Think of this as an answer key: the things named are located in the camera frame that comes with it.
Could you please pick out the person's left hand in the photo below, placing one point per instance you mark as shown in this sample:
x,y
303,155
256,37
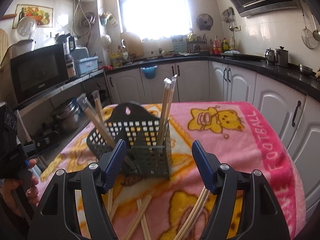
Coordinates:
x,y
21,196

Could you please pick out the light blue storage box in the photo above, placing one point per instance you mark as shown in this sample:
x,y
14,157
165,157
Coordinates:
x,y
86,65

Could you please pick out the blue plastic hanging bin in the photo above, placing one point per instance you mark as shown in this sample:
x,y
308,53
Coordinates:
x,y
149,72

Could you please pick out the wire mesh skimmer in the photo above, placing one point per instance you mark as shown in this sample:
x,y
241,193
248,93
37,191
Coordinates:
x,y
306,35

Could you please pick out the black microwave oven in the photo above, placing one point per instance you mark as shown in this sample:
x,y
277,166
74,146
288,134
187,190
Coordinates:
x,y
33,73

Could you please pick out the dark green utensil basket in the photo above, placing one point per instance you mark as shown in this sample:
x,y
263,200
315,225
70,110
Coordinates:
x,y
148,148

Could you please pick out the wooden chopsticks pair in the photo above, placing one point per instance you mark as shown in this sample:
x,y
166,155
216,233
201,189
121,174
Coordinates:
x,y
169,88

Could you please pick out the wrapped chopsticks on blanket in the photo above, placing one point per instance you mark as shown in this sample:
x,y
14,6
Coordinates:
x,y
194,214

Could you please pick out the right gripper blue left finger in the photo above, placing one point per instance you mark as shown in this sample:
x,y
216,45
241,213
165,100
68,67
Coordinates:
x,y
112,162

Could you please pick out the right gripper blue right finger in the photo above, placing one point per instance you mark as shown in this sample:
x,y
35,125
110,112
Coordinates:
x,y
207,164

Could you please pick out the pink cartoon bear blanket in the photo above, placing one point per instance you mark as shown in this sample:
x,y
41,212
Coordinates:
x,y
259,190

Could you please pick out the fruit picture on wall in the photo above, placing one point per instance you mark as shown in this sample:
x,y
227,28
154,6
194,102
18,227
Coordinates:
x,y
42,15

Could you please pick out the wall fan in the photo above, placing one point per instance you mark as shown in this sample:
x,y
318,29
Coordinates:
x,y
204,22

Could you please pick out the stainless steel pot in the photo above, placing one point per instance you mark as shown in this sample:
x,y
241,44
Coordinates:
x,y
66,117

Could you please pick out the wrapped chopsticks in basket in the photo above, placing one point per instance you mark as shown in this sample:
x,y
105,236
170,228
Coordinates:
x,y
86,106

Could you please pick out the steel ladle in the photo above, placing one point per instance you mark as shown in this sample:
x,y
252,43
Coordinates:
x,y
315,33

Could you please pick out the steel kettle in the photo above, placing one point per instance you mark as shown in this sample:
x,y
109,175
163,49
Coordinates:
x,y
270,56

